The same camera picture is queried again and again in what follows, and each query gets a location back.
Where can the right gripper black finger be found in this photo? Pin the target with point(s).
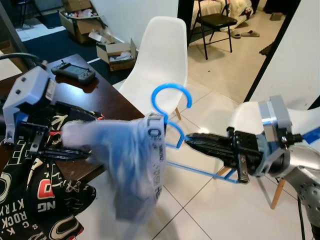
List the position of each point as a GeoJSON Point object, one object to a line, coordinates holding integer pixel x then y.
{"type": "Point", "coordinates": [210, 140]}
{"type": "Point", "coordinates": [220, 151]}

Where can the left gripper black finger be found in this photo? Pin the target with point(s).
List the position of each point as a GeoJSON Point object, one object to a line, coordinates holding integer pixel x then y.
{"type": "Point", "coordinates": [75, 112]}
{"type": "Point", "coordinates": [65, 153]}

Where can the black red patterned shirt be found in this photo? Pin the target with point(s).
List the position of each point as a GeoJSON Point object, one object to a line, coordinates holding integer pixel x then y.
{"type": "Point", "coordinates": [40, 200]}

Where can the light grey printed underwear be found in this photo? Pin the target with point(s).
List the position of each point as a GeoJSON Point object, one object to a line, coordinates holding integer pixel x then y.
{"type": "Point", "coordinates": [130, 165]}

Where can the blue plastic hanger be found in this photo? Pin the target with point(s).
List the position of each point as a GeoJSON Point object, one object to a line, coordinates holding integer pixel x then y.
{"type": "Point", "coordinates": [172, 85]}

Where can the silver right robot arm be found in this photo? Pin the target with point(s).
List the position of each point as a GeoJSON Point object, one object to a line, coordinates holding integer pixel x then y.
{"type": "Point", "coordinates": [305, 175]}

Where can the white plastic chair wooden legs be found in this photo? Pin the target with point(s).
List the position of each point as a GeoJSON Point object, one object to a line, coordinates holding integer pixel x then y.
{"type": "Point", "coordinates": [160, 60]}
{"type": "Point", "coordinates": [240, 120]}

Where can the dark wooden table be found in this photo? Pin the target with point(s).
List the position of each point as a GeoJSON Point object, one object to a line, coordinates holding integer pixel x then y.
{"type": "Point", "coordinates": [110, 100]}

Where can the black handheld controller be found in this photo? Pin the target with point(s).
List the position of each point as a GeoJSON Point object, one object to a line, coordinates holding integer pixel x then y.
{"type": "Point", "coordinates": [75, 74]}

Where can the open cardboard box white contents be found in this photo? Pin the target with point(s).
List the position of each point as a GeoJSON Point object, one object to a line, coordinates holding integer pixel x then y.
{"type": "Point", "coordinates": [107, 55]}

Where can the dark blue floor mat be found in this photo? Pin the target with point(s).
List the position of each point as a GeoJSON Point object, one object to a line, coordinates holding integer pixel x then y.
{"type": "Point", "coordinates": [50, 47]}

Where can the large brown cardboard box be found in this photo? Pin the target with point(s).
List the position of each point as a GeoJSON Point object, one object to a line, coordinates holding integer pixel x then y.
{"type": "Point", "coordinates": [80, 30]}

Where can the black door jamb strip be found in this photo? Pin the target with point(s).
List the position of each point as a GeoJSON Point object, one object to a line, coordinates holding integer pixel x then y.
{"type": "Point", "coordinates": [273, 50]}

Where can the beige slipper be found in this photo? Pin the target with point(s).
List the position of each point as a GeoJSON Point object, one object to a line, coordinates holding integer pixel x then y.
{"type": "Point", "coordinates": [235, 35]}
{"type": "Point", "coordinates": [251, 33]}

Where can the black folding chair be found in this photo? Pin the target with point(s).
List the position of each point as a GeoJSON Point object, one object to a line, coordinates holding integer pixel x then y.
{"type": "Point", "coordinates": [220, 20]}

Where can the black door panel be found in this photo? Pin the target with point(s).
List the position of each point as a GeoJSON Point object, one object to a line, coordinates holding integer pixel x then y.
{"type": "Point", "coordinates": [185, 15]}

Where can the floral bedding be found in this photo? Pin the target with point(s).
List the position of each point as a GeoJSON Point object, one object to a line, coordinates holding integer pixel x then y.
{"type": "Point", "coordinates": [242, 10]}

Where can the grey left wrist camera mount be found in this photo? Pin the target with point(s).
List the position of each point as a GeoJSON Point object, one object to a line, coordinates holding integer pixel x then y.
{"type": "Point", "coordinates": [30, 90]}

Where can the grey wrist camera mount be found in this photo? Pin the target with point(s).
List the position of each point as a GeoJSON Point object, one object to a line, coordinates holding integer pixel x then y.
{"type": "Point", "coordinates": [275, 117]}
{"type": "Point", "coordinates": [30, 90]}

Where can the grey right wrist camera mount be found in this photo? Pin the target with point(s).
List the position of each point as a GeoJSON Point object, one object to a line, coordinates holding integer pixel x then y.
{"type": "Point", "coordinates": [275, 117]}

